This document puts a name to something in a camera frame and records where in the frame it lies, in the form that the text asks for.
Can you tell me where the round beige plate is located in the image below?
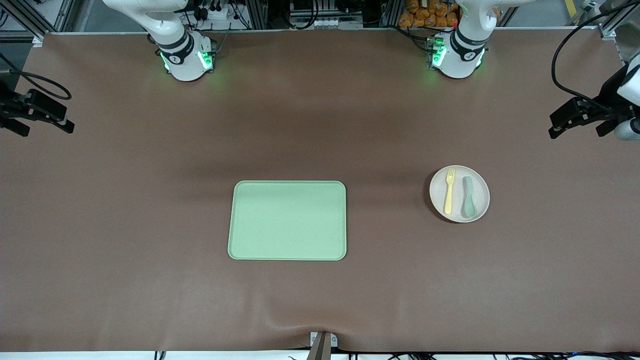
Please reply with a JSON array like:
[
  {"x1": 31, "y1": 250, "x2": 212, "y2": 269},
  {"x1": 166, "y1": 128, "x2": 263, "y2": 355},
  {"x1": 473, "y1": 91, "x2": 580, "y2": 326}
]
[{"x1": 429, "y1": 165, "x2": 491, "y2": 224}]

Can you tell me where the grey-green plastic spoon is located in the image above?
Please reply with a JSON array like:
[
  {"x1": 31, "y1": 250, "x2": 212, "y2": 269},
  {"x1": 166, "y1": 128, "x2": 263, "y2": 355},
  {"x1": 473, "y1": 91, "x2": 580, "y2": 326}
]
[{"x1": 461, "y1": 176, "x2": 477, "y2": 219}]

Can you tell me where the yellow plastic fork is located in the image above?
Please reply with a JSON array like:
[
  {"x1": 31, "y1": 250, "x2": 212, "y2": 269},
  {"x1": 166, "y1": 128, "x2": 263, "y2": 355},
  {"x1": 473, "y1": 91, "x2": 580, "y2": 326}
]
[{"x1": 443, "y1": 168, "x2": 456, "y2": 216}]

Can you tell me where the brown table cover mat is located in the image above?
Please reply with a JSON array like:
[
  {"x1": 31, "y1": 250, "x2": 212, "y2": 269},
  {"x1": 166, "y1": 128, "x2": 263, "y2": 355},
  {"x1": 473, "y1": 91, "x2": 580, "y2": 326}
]
[{"x1": 0, "y1": 29, "x2": 640, "y2": 353}]

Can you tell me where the orange objects pile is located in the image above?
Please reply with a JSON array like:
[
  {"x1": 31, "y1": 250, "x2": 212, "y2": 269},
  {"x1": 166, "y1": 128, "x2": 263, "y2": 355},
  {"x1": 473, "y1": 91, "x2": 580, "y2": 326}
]
[{"x1": 398, "y1": 0, "x2": 460, "y2": 29}]

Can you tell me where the white power strip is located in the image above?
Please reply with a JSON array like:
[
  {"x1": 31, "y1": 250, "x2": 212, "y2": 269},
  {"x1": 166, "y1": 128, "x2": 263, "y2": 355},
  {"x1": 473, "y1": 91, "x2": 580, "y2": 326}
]
[
  {"x1": 289, "y1": 17, "x2": 337, "y2": 30},
  {"x1": 192, "y1": 0, "x2": 233, "y2": 22}
]

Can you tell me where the light green rectangular tray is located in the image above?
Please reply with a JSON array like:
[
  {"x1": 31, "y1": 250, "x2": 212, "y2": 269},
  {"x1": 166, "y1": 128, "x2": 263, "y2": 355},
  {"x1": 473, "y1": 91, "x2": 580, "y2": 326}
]
[{"x1": 227, "y1": 180, "x2": 347, "y2": 262}]

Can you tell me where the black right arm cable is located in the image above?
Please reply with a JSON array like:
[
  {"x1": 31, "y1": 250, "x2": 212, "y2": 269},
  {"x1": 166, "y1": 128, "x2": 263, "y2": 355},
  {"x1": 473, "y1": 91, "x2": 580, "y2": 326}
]
[{"x1": 0, "y1": 52, "x2": 73, "y2": 101}]

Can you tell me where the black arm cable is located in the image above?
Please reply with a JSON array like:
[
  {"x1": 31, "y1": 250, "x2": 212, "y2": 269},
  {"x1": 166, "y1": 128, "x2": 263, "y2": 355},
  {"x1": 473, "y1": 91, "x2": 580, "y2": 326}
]
[
  {"x1": 551, "y1": 2, "x2": 640, "y2": 108},
  {"x1": 0, "y1": 52, "x2": 73, "y2": 101}
]

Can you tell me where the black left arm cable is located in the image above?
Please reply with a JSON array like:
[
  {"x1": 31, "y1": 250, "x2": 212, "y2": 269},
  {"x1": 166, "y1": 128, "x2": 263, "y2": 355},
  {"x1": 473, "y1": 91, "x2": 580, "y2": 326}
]
[{"x1": 551, "y1": 2, "x2": 640, "y2": 108}]

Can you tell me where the aluminium frame profile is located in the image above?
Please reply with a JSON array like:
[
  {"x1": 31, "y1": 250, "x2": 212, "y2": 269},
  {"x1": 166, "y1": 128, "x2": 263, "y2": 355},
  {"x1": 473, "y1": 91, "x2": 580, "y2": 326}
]
[
  {"x1": 597, "y1": 0, "x2": 640, "y2": 41},
  {"x1": 245, "y1": 0, "x2": 268, "y2": 30},
  {"x1": 0, "y1": 0, "x2": 76, "y2": 48},
  {"x1": 382, "y1": 0, "x2": 403, "y2": 28}
]

